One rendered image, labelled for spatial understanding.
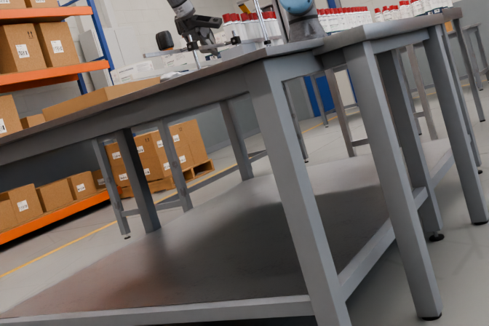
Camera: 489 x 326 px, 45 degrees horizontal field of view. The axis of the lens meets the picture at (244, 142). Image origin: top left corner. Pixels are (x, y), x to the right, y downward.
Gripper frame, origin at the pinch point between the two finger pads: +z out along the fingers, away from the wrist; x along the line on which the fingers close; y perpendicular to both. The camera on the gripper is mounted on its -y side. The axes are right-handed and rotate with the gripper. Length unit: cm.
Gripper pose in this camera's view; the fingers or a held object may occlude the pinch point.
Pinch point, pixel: (217, 52)
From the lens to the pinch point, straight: 240.1
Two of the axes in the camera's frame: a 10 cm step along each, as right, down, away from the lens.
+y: -8.3, 2.0, 5.2
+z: 4.9, 7.3, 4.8
